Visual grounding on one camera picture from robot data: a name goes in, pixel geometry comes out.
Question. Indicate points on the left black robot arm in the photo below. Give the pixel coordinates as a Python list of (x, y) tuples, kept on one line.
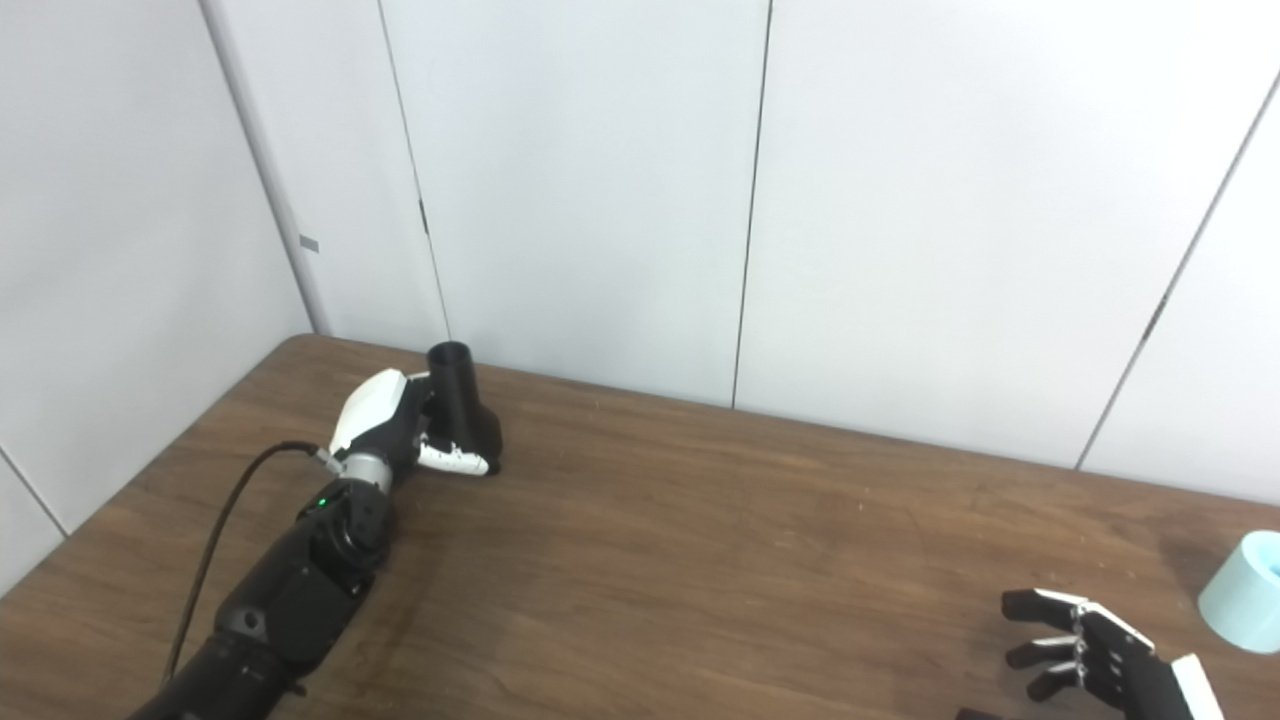
[(290, 600)]

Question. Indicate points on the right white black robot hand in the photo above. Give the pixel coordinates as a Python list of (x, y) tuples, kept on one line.
[(1130, 670)]

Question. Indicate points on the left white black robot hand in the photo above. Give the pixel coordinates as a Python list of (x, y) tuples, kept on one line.
[(380, 410)]

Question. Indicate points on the black flared nozzle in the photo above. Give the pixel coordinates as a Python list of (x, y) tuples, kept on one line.
[(455, 385)]

